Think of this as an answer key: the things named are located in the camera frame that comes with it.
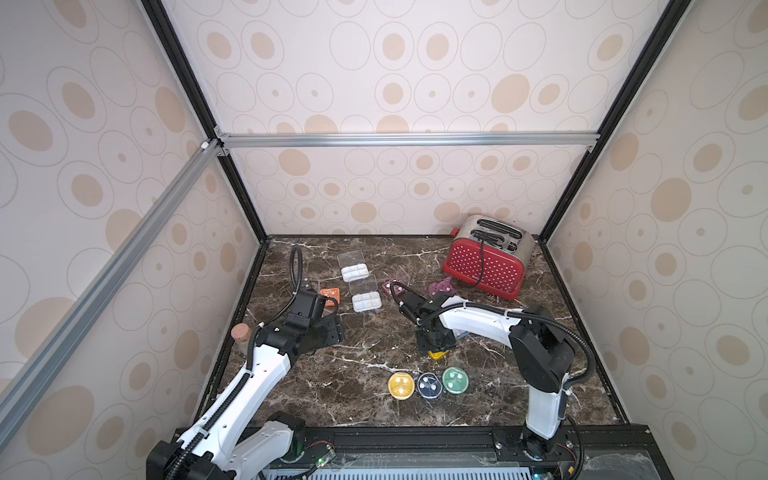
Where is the white pillbox clear lid rear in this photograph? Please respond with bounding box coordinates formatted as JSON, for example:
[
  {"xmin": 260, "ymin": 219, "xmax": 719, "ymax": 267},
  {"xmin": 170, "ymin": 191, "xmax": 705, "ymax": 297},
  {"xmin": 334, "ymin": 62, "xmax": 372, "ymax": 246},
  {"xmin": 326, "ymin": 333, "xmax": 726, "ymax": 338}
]
[{"xmin": 338, "ymin": 250, "xmax": 370, "ymax": 283}]

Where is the dark blue round pillbox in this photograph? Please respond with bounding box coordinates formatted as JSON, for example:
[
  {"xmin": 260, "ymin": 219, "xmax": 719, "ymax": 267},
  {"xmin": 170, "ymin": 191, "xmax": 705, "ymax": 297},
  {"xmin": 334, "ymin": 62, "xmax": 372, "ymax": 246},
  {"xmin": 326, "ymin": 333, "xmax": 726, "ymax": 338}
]
[{"xmin": 416, "ymin": 372, "xmax": 443, "ymax": 400}]

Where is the white pillbox clear lid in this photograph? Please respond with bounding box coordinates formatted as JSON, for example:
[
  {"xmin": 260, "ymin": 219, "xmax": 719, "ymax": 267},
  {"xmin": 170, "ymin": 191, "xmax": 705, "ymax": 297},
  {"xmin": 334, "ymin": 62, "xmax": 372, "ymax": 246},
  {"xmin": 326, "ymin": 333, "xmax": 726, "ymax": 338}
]
[
  {"xmin": 349, "ymin": 274, "xmax": 382, "ymax": 313},
  {"xmin": 338, "ymin": 250, "xmax": 370, "ymax": 283}
]

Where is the green round pillbox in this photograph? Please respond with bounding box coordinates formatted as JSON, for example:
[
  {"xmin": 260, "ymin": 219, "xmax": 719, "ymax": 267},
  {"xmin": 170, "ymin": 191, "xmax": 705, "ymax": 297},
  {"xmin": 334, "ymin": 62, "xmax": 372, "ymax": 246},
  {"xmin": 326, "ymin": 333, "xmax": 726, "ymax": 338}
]
[{"xmin": 442, "ymin": 367, "xmax": 469, "ymax": 395}]

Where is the white pillbox clear lid front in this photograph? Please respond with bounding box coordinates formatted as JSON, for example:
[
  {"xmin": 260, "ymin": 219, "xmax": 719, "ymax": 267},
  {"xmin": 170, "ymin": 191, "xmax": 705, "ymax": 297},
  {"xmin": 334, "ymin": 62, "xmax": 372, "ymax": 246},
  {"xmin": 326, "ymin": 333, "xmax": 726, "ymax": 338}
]
[{"xmin": 349, "ymin": 274, "xmax": 382, "ymax": 313}]

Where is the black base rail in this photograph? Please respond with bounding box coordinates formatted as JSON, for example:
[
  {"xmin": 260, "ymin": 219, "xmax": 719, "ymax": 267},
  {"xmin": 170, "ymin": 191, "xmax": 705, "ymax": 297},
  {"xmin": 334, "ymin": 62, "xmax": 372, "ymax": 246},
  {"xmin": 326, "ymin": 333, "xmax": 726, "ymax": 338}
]
[{"xmin": 158, "ymin": 424, "xmax": 670, "ymax": 480}]

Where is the aluminium frame crossbar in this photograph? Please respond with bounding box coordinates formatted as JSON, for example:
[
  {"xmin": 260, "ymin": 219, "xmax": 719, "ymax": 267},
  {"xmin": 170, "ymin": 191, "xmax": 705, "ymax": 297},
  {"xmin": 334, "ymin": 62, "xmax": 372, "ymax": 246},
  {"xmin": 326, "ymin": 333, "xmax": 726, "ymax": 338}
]
[{"xmin": 205, "ymin": 131, "xmax": 600, "ymax": 153}]

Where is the aluminium frame side bar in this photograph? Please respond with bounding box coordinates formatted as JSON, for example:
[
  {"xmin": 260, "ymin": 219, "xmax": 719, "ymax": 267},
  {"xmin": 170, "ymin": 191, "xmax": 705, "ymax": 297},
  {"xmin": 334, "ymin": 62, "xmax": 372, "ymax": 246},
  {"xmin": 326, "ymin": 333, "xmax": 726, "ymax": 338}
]
[{"xmin": 1, "ymin": 139, "xmax": 222, "ymax": 448}]

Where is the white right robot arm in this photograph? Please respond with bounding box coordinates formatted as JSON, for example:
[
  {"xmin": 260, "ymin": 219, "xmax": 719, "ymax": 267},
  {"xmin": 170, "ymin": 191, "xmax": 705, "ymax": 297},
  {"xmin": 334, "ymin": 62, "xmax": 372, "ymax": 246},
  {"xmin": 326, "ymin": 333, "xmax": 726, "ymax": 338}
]
[{"xmin": 390, "ymin": 281, "xmax": 597, "ymax": 461}]

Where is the red and silver toaster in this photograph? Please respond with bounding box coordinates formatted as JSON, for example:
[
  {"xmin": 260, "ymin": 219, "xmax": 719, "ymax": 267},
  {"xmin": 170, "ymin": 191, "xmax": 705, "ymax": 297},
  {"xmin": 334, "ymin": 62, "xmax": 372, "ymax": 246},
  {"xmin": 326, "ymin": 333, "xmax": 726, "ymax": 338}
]
[{"xmin": 442, "ymin": 215, "xmax": 535, "ymax": 300}]

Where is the purple pillbox right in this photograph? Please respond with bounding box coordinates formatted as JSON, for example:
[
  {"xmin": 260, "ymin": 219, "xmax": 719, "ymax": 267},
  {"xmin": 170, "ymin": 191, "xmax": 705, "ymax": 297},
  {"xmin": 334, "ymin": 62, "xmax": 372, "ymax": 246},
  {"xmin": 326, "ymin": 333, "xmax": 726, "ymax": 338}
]
[{"xmin": 428, "ymin": 276, "xmax": 456, "ymax": 297}]

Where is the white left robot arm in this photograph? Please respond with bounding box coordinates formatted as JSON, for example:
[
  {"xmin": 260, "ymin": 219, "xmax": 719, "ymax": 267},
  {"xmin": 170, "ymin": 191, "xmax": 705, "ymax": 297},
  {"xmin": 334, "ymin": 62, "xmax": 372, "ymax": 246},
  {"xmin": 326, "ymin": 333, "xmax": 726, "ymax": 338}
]
[{"xmin": 145, "ymin": 245, "xmax": 344, "ymax": 479}]

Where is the purple pillbox left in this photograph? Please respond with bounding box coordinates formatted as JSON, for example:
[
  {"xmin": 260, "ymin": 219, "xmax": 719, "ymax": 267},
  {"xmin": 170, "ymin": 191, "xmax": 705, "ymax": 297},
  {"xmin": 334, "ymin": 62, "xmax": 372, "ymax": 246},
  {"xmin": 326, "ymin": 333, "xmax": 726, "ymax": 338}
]
[{"xmin": 381, "ymin": 270, "xmax": 410, "ymax": 297}]

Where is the orange pillbox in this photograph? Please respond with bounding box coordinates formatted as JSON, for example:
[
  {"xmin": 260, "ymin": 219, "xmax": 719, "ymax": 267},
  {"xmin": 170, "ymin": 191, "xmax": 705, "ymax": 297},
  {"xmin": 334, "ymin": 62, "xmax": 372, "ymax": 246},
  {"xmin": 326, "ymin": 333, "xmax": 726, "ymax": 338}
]
[{"xmin": 320, "ymin": 288, "xmax": 341, "ymax": 308}]

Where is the purple pillbox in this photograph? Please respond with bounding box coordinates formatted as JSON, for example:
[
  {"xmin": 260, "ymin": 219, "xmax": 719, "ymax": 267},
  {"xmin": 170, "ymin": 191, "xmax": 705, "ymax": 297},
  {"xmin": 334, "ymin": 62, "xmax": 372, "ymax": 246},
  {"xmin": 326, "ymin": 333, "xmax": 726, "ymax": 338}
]
[
  {"xmin": 381, "ymin": 270, "xmax": 410, "ymax": 297},
  {"xmin": 428, "ymin": 276, "xmax": 456, "ymax": 297}
]

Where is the yellow round pillbox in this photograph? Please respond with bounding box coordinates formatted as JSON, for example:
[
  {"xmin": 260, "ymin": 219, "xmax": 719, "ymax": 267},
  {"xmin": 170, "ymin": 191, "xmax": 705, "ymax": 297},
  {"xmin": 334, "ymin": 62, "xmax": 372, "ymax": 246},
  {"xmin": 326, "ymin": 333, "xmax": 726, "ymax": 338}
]
[{"xmin": 387, "ymin": 372, "xmax": 415, "ymax": 401}]

